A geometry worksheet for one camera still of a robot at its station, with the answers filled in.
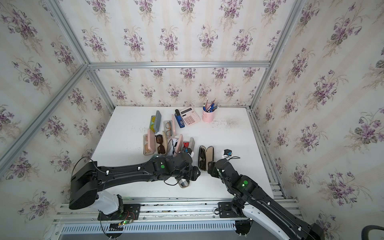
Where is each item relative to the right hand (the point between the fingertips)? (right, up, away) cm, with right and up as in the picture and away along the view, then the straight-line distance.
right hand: (215, 165), depth 79 cm
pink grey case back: (-26, +20, +21) cm, 39 cm away
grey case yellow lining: (-38, +23, +22) cm, 50 cm away
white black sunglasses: (-26, +9, +19) cm, 33 cm away
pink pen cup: (-1, +29, +24) cm, 38 cm away
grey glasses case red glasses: (-17, +5, +17) cm, 24 cm away
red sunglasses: (-17, +8, +16) cm, 25 cm away
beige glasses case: (-29, +11, +14) cm, 34 cm away
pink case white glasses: (-22, +7, +9) cm, 25 cm away
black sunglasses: (-6, +1, +11) cm, 12 cm away
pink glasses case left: (-39, +10, +11) cm, 42 cm away
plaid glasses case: (-17, -10, 0) cm, 20 cm away
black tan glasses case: (-1, +3, +13) cm, 13 cm away
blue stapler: (-23, +26, +32) cm, 47 cm away
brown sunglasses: (-34, +11, +19) cm, 41 cm away
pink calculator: (-14, +28, +32) cm, 45 cm away
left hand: (-10, -3, -3) cm, 11 cm away
